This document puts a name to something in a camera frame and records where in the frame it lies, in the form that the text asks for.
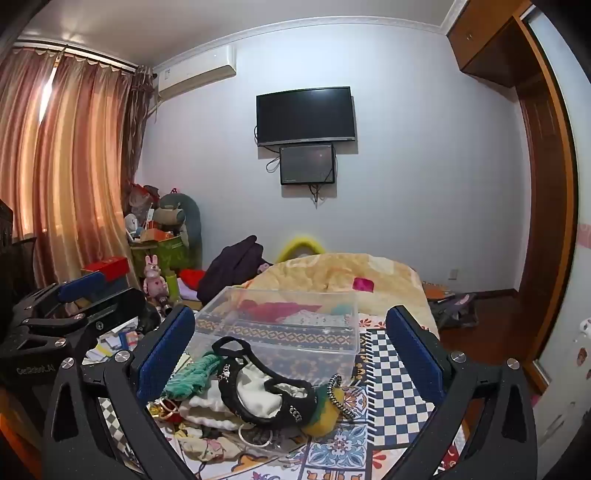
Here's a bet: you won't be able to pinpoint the yellow ring cushion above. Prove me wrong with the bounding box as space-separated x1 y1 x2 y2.
276 234 327 265

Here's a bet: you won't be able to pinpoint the gold red trinkets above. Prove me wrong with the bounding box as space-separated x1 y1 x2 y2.
148 398 184 424

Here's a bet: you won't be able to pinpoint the green knitted rope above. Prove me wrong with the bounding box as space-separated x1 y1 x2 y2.
161 352 227 400

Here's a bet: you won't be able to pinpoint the clear plastic storage box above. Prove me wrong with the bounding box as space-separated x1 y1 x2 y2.
194 285 361 386

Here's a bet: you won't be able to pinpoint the orange curtain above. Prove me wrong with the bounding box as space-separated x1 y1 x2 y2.
0 44 139 289

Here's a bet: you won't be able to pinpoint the red flat box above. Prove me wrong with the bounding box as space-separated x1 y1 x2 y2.
81 256 130 280

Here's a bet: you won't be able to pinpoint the grey green plush toy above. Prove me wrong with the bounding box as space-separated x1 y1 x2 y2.
154 191 203 269

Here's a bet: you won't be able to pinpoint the pink bunny toy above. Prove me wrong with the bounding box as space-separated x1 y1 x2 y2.
142 255 171 302

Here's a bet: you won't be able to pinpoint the black chair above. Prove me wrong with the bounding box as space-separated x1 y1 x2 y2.
0 199 38 315

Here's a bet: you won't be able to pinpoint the small black monitor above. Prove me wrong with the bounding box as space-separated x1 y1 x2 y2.
279 143 336 186

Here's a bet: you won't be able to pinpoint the wooden overhead cabinet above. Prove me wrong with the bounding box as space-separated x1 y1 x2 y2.
445 0 536 88

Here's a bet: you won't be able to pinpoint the black white braided cord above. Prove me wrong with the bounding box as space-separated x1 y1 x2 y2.
325 375 356 422

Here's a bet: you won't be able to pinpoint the floral fabric piece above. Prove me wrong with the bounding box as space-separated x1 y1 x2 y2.
175 425 246 463

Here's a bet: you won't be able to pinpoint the yellow quilt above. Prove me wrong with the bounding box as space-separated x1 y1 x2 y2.
249 253 439 339

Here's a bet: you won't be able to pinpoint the white air conditioner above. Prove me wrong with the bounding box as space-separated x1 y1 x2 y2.
157 45 237 99

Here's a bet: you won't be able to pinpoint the white door with stickers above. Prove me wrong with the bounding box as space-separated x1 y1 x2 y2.
526 9 591 441

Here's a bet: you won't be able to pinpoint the brown lace curtain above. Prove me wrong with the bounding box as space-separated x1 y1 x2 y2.
124 66 158 197

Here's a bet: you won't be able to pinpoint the colourful patterned blanket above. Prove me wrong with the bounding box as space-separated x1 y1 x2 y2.
92 314 468 480

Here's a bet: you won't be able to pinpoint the white patterned fabric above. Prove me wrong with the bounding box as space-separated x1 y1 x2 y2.
281 310 334 326

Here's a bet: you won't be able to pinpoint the wooden door frame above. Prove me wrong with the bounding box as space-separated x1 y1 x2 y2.
512 14 579 385

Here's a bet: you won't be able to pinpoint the red cloth in box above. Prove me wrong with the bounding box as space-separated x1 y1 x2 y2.
238 299 288 322

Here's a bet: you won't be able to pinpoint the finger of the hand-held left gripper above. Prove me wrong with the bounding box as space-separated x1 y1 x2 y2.
23 288 147 346
11 271 108 320

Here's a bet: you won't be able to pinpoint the pile of paper cards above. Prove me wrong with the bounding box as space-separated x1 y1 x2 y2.
85 323 149 366

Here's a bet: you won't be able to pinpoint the yellow green plush ball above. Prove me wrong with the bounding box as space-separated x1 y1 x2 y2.
301 385 345 437

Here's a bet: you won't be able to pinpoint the dark clothing pile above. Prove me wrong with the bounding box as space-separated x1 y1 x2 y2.
196 235 276 305

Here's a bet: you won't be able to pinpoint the heap of toys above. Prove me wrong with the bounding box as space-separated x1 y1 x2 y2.
123 182 160 243

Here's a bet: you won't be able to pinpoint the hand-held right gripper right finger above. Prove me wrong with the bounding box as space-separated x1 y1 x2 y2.
386 305 539 480

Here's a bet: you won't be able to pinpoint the green cardboard box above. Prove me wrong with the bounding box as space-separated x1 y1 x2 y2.
130 235 188 278

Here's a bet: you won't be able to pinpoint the silver metal ring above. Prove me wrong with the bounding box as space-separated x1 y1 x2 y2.
238 422 274 448

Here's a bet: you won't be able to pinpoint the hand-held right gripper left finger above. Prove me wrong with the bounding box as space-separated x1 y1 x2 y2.
41 305 204 480

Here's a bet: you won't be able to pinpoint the white fluffy cloth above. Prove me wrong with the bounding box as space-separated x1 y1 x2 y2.
182 362 308 431

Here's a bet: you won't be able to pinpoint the wall television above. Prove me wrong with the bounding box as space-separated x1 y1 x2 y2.
256 86 357 147

